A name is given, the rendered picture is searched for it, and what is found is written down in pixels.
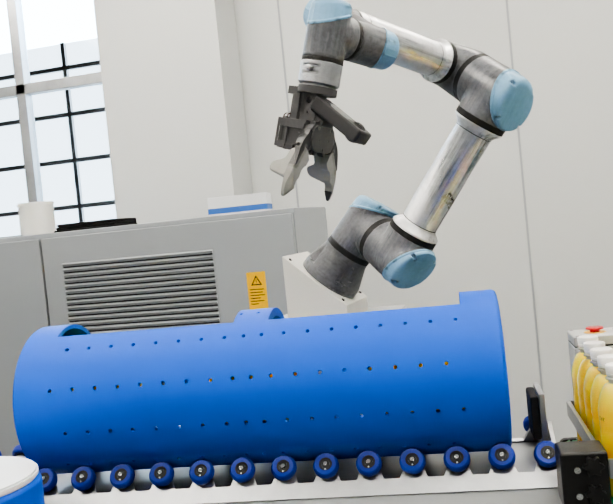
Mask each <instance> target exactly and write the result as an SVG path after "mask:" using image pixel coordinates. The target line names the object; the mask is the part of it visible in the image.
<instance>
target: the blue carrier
mask: <svg viewBox="0 0 613 504"><path fill-rule="evenodd" d="M459 301H460V304H455V305H442V306H430V307H418V308H406V309H393V310H381V311H369V312H356V313H344V314H332V315H320V316H307V317H295V318H284V315H283V313H282V312H281V310H280V309H279V308H277V307H274V308H262V309H250V310H241V311H240V312H239V313H238V314H237V315H236V317H235V320H234V322H233V323H221V324H209V325H197V326H185V327H172V328H160V329H148V330H136V331H123V332H111V333H99V334H91V333H90V332H89V331H88V330H87V329H86V328H85V327H83V326H81V325H78V324H71V325H59V326H48V327H43V328H40V329H39V330H37V331H36V332H34V333H33V334H32V335H31V336H30V337H29V339H28V340H27V342H26V343H25V345H24V347H23V349H22V351H21V353H20V356H19V359H18V362H17V366H16V370H15V375H14V382H13V398H12V399H13V417H14V424H15V429H16V434H17V437H18V441H19V444H20V446H21V449H22V451H23V453H24V455H25V457H26V458H27V459H30V460H32V461H34V462H35V463H37V465H38V469H39V470H40V469H42V468H51V469H53V470H54V471H55V472H56V473H57V474H66V473H73V472H74V471H75V470H76V469H77V468H78V467H80V466H89V467H91V468H92V469H93V470H94V471H95V472H104V471H112V469H113V468H114V467H115V466H117V465H119V464H128V465H130V466H131V467H132V468H133V469H134V470H142V469H151V468H152V466H153V465H154V464H156V463H158V462H161V461H164V462H168V463H169V464H171V466H172V467H173V468H180V467H191V465H192V464H193V463H194V462H195V461H197V460H200V459H205V460H208V461H210V462H211V463H212V465H213V466H217V465H231V464H232V463H233V461H234V460H236V459H237V458H240V457H247V458H249V459H251V460H252V462H253V463H254V464H255V463H272V462H273V461H274V459H275V458H276V457H278V456H280V455H289V456H291V457H292V458H293V459H294V460H295V461H312V460H315V458H316V457H317V456H318V455H319V454H321V453H331V454H333V455H335V456H336V458H337V459H349V458H357V457H358V455H359V454H360V453H362V452H363V451H366V450H372V451H375V452H376V453H378V454H379V456H380V457H387V456H400V455H401V453H402V452H403V451H404V450H406V449H408V448H416V449H419V450H420V451H422V452H423V454H443V453H445V451H446V450H447V449H448V448H449V447H451V446H455V445H458V446H462V447H464V448H465V449H466V450H467V451H468V452H480V451H489V450H490V448H491V447H492V446H493V445H495V444H498V443H505V444H508V445H509V446H511V445H512V424H511V408H510V395H509V384H508V373H507V363H506V354H505V346H504V337H503V329H502V322H501V315H500V309H499V303H498V299H497V295H496V293H495V291H494V290H491V289H489V290H477V291H465V292H459ZM445 362H448V363H449V364H448V365H445ZM419 364H423V366H422V367H419ZM395 365H396V366H397V368H396V369H394V368H393V367H394V366H395ZM369 367H371V368H372V370H371V371H369V370H368V368H369ZM319 371H322V373H321V374H319V373H318V372H319ZM295 372H297V375H296V376H294V373H295ZM271 374H272V375H273V377H271V378H270V375H271ZM250 376H253V378H252V379H250ZM232 377H234V380H232ZM211 378H212V381H211V382H210V381H209V380H210V379H211ZM163 382H165V385H163ZM141 383H142V386H141V387H140V384H141ZM118 385H119V388H117V386H118ZM95 387H96V390H95V389H94V388H95ZM73 388H74V391H72V389H73ZM50 390H51V393H50ZM463 407H465V409H462V408H463ZM436 409H439V410H438V411H437V410H436ZM411 411H414V412H411ZM385 412H388V414H386V413H385ZM360 414H363V415H360ZM311 417H313V418H311ZM286 418H288V419H289V420H287V419H286ZM264 420H266V421H264ZM245 421H247V422H245ZM226 422H228V423H226ZM203 424H204V425H203ZM179 425H181V426H179ZM156 426H157V427H158V428H156ZM133 428H134V429H133ZM110 429H111V430H112V431H111V430H110ZM88 431H89V432H88ZM65 432H66V433H65Z"/></svg>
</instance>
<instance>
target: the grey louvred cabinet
mask: <svg viewBox="0 0 613 504"><path fill-rule="evenodd" d="M327 240H328V229H327V219H326V209H325V207H297V208H285V209H275V210H266V211H256V212H247V213H237V214H228V215H218V216H209V217H199V218H190V219H180V220H171V221H161V222H152V223H142V224H133V225H123V226H114V227H104V228H95V229H85V230H75V231H66V232H56V233H47V234H37V235H28V236H18V237H9V238H0V451H1V453H2V456H12V451H13V449H14V447H15V446H17V445H20V444H19V441H18V437H17V434H16V429H15V424H14V417H13V399H12V398H13V382H14V375H15V370H16V366H17V362H18V359H19V356H20V353H21V351H22V349H23V347H24V345H25V343H26V342H27V340H28V339H29V337H30V336H31V335H32V334H33V333H34V332H36V331H37V330H39V329H40V328H43V327H48V326H59V325H71V324H78V325H81V326H83V327H85V328H86V329H87V330H88V331H89V332H90V333H91V334H99V333H111V332H123V331H136V330H148V329H160V328H172V327H185V326H197V325H209V324H221V323H233V322H234V320H235V317H236V315H237V314H238V313H239V312H240V311H241V310H250V309H262V308H274V307H277V308H279V309H280V310H281V312H282V313H283V315H286V314H288V310H287V300H286V290H285V280H284V271H283V261H282V256H287V255H292V254H297V253H302V252H307V251H308V252H309V253H310V254H311V253H312V252H314V251H315V250H316V249H317V248H319V247H320V246H321V245H323V244H324V243H325V242H326V241H327Z"/></svg>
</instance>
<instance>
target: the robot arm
mask: <svg viewBox="0 0 613 504"><path fill-rule="evenodd" d="M303 20H304V23H305V25H306V27H307V28H306V34H305V40H304V47H303V53H302V59H301V65H300V71H299V78H298V81H299V83H301V84H298V86H291V85H289V89H288V93H290V94H293V97H292V104H291V110H290V113H288V114H287V113H285V114H287V116H285V114H284V115H283V117H278V123H277V129H276V135H275V141H274V145H276V146H277V147H281V148H283V149H288V150H290V151H289V152H288V154H287V155H286V157H284V158H282V159H278V160H274V161H273V162H272V163H271V164H270V170H271V171H273V172H274V173H276V174H278V175H280V176H282V177H283V182H282V187H281V195H282V196H285V195H286V194H287V193H289V192H290V191H291V190H292V189H294V186H295V182H296V180H297V179H298V178H299V176H300V173H301V170H302V169H303V168H304V167H305V166H306V165H307V163H308V161H309V155H313V156H314V164H313V165H310V166H308V167H307V172H308V174H309V175H310V176H311V177H313V178H315V179H317V180H319V181H321V182H323V183H324V184H325V191H324V192H325V197H326V201H329V200H330V199H331V196H332V194H333V190H334V186H335V180H336V171H337V165H338V149H337V144H336V141H335V135H334V134H335V133H334V130H333V126H334V127H335V128H336V129H337V130H338V131H340V132H341V133H342V134H343V135H344V136H345V137H346V139H347V140H348V141H349V142H351V143H357V144H361V145H366V143H367V142H368V140H369V139H370V138H371V134H370V133H369V132H368V131H367V130H366V129H365V127H364V126H363V125H362V124H361V123H359V122H356V121H355V120H353V119H352V118H351V117H350V116H348V115H347V114H346V113H345V112H343V111H342V110H341V109H340V108H339V107H337V106H336V105H335V104H334V103H332V102H331V101H330V100H328V99H327V98H336V97H337V90H336V89H338V88H339V87H340V81H341V75H342V69H343V62H344V60H345V61H348V62H352V63H355V64H359V65H362V66H366V67H368V68H370V69H373V68H374V69H379V70H384V69H387V68H389V67H390V66H391V65H392V64H395V65H397V66H400V67H403V68H406V69H409V70H411V71H414V72H417V73H420V74H421V76H422V77H423V79H425V80H426V81H428V82H431V83H434V84H435V85H437V86H439V87H440V88H442V89H443V90H445V91H446V92H447V93H449V94H450V95H451V96H453V97H454V98H455V99H457V100H458V101H459V102H460V104H459V105H458V107H457V109H456V110H455V113H456V118H457V122H456V124H455V126H454V128H453V129H452V131H451V133H450V134H449V136H448V138H447V140H446V141H445V143H444V145H443V146H442V148H441V150H440V151H439V153H438V155H437V157H436V158H435V160H434V162H433V163H432V165H431V167H430V169H429V170H428V172H427V174H426V175H425V177H424V179H423V180H422V182H421V184H420V186H419V187H418V189H417V191H416V192H415V194H414V196H413V197H412V199H411V201H410V203H409V204H408V206H407V208H406V209H405V211H404V213H403V214H399V213H397V212H396V211H394V210H392V209H391V208H389V207H387V206H385V205H384V204H382V203H380V202H378V201H376V200H374V199H372V198H370V197H368V196H365V195H359V196H358V197H357V198H356V199H355V200H354V202H353V203H352V204H351V205H350V206H349V209H348V210H347V211H346V213H345V214H344V216H343V217H342V219H341V220H340V222H339V223H338V225H337V226H336V228H335V229H334V231H333V232H332V234H331V235H330V237H329V238H328V240H327V241H326V242H325V243H324V244H323V245H321V246H320V247H319V248H317V249H316V250H315V251H314V252H312V253H311V254H310V255H308V257H307V258H306V259H305V261H304V262H303V266H304V268H305V269H306V271H307V272H308V273H309V274H310V275H311V276H312V277H313V278H314V279H315V280H317V281H318V282H319V283H321V284H322V285H323V286H325V287H326V288H328V289H329V290H331V291H333V292H334V293H336V294H338V295H341V296H343V297H346V298H350V299H352V298H354V297H355V295H356V294H357V293H358V291H359V288H360V285H361V282H362V278H363V275H364V272H365V269H366V267H367V266H368V264H369V263H370V264H371V265H372V266H373V267H374V268H375V269H376V270H377V271H378V272H379V273H380V274H381V275H382V277H383V278H384V279H385V280H386V281H388V282H390V283H391V284H392V285H393V286H395V287H397V288H400V289H407V288H411V287H414V286H416V285H418V284H420V283H421V282H423V281H424V280H425V279H427V278H428V277H429V275H430V274H431V273H432V272H433V270H434V268H435V266H436V256H435V254H434V252H432V251H433V249H434V248H435V246H436V244H437V242H438V239H437V236H436V231H437V230H438V228H439V226H440V225H441V223H442V221H443V220H444V218H445V217H446V215H447V213H448V212H449V210H450V208H451V207H452V205H453V203H454V202H455V200H456V198H457V197H458V195H459V193H460V192H461V190H462V188H463V187H464V185H465V184H466V182H467V180H468V179H469V177H470V175H471V174H472V172H473V170H474V169H475V167H476V165H477V164H478V162H479V160H480V159H481V157H482V155H483V154H484V152H485V150H486V149H487V147H488V146H489V144H490V142H491V141H492V140H495V139H499V138H502V136H503V134H504V133H505V131H513V130H515V129H517V128H518V126H521V125H522V124H523V123H524V122H525V120H526V119H527V117H528V115H529V113H530V111H531V109H532V105H533V99H534V95H533V88H532V85H531V83H530V82H529V81H528V79H526V78H525V77H523V76H522V75H521V74H520V73H519V72H518V71H516V70H514V69H511V68H509V67H507V66H506V65H504V64H502V63H500V62H499V61H497V60H495V59H494V58H492V57H490V56H489V55H487V54H485V53H483V52H481V51H479V50H476V49H473V48H469V47H466V46H463V45H460V44H456V43H453V42H450V41H447V40H445V39H440V38H439V39H435V40H432V39H429V38H427V37H424V36H422V35H419V34H417V33H414V32H411V31H409V30H406V29H404V28H401V27H399V26H396V25H394V24H391V23H389V22H386V21H384V20H381V19H379V18H376V17H374V16H371V15H369V14H366V13H364V12H361V11H359V10H356V9H353V8H352V6H351V4H349V3H348V2H346V1H343V0H310V1H309V2H308V3H307V5H306V6H305V9H304V12H303ZM289 114H290V116H289V117H288V115H289ZM279 126H280V127H279ZM278 133H279V134H278Z"/></svg>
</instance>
